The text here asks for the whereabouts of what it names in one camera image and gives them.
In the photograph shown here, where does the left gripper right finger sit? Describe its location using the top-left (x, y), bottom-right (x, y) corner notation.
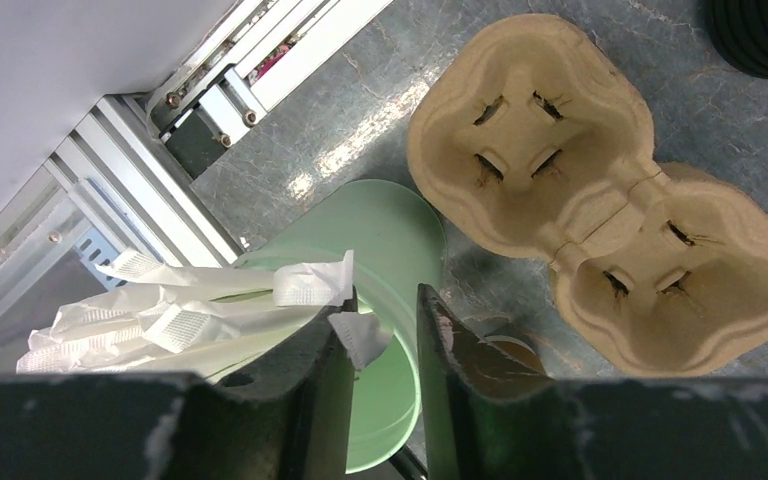
top-left (417, 284), bottom-right (768, 479)

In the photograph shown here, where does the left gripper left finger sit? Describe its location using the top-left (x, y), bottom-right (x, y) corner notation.
top-left (0, 306), bottom-right (355, 479)

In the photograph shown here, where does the green straw holder cup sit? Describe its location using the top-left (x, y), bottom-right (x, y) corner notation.
top-left (234, 179), bottom-right (446, 474)

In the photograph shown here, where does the brown cardboard cup carrier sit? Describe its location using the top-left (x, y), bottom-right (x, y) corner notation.
top-left (407, 14), bottom-right (768, 377)

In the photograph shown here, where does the stack of black lids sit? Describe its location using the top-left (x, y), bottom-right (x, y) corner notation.
top-left (704, 0), bottom-right (768, 80)

